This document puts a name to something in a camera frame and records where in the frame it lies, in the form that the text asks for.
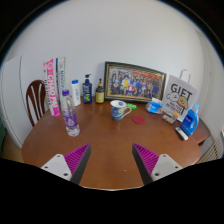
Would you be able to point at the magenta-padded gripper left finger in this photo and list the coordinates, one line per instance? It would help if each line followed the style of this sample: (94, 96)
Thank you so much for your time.
(58, 165)

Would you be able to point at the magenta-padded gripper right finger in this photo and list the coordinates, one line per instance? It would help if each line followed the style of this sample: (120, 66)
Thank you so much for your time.
(164, 165)

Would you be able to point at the clear purple-label water bottle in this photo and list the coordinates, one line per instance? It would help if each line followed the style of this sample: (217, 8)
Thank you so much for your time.
(70, 118)

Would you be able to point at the white remote control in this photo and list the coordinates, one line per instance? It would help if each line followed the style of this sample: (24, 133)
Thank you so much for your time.
(181, 133)

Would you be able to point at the blue detergent bottle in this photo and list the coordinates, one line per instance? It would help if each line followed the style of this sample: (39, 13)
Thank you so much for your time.
(190, 123)

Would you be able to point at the white radiator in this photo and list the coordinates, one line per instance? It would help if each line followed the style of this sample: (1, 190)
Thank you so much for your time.
(211, 151)

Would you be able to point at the small puzzle cube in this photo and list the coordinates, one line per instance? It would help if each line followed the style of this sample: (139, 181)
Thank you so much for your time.
(175, 116)

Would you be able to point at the flat round red coaster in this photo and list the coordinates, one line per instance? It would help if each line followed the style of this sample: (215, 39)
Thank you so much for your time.
(138, 120)

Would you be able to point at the blue tissue pack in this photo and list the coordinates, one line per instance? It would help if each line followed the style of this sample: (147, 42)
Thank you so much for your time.
(154, 107)

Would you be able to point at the brown wooden chair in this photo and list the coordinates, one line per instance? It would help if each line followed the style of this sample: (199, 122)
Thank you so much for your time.
(33, 103)

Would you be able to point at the small green packet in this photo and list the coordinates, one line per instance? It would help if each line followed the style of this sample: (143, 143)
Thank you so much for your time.
(132, 106)

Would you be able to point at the white printed paper gift bag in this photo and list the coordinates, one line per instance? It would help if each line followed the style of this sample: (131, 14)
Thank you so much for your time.
(178, 96)

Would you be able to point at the blue yellow painted mug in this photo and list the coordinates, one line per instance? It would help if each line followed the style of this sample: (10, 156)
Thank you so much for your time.
(118, 110)

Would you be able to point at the white blue-capped lotion bottle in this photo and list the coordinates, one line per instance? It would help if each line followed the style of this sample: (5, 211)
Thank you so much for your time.
(76, 94)

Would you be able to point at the pink shuttlecock tube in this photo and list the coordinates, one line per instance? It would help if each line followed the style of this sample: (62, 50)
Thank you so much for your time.
(51, 90)

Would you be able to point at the dark blue pump bottle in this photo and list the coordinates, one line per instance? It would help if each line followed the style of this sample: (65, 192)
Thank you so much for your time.
(87, 91)

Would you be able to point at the amber yellow-label pump bottle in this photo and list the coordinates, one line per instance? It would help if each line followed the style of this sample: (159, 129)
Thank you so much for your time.
(99, 95)

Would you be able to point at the white green shuttlecock tube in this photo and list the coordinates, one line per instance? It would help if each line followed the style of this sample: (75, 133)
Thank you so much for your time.
(62, 78)

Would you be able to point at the framed group picture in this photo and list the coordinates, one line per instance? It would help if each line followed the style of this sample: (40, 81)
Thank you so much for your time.
(135, 81)

